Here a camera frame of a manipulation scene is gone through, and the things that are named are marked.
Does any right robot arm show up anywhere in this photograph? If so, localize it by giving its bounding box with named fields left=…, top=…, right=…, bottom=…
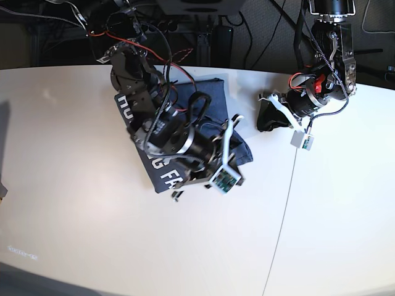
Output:
left=67, top=1, right=221, bottom=181

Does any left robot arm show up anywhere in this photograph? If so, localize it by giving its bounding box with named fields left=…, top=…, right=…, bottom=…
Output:
left=257, top=1, right=357, bottom=132

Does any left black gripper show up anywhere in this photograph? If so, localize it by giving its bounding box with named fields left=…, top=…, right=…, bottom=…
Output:
left=256, top=88, right=327, bottom=132

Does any black camera tripod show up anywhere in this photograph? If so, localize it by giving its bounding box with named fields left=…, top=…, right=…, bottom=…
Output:
left=277, top=0, right=395, bottom=84

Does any aluminium table frame post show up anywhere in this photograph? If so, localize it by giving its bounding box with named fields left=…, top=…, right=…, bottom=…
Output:
left=188, top=15, right=226, bottom=68

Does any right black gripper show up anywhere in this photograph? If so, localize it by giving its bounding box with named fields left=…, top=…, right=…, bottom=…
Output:
left=166, top=123, right=223, bottom=182

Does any white cable on floor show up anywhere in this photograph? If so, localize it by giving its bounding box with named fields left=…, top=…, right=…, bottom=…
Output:
left=360, top=0, right=395, bottom=34

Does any black power adapter brick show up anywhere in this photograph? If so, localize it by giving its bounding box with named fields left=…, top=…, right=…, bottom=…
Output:
left=211, top=25, right=233, bottom=68

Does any grey box under table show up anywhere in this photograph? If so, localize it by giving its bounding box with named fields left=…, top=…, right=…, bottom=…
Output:
left=156, top=0, right=246, bottom=15

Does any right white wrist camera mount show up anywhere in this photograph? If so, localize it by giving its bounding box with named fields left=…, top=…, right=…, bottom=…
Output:
left=171, top=113, right=246, bottom=203

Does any blue heathered T-shirt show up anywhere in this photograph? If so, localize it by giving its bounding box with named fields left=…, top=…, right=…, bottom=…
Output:
left=114, top=77, right=254, bottom=195

